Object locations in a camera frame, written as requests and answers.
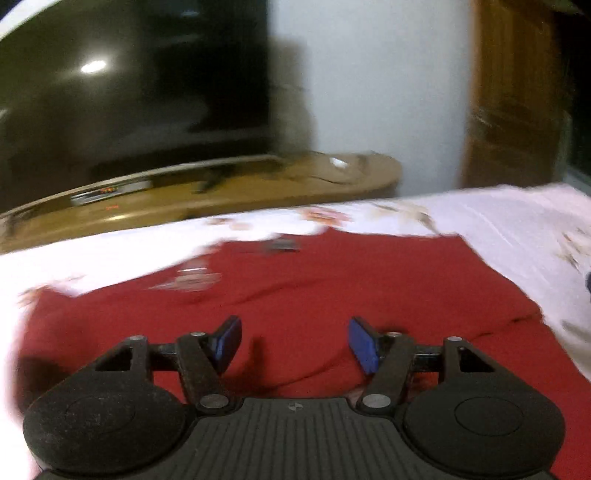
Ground wooden television stand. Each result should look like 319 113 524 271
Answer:
0 151 402 254

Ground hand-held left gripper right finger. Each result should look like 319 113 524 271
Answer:
348 316 498 414

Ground pink floral bedspread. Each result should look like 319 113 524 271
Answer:
0 182 591 480

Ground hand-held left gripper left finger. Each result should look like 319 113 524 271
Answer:
94 316 243 415

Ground red garment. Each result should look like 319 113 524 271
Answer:
14 233 591 480

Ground silver set-top box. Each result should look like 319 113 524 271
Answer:
69 181 154 207

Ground brown wooden door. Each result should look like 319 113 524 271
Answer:
462 0 575 190

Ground black flat-screen television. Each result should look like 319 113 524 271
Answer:
0 0 282 206

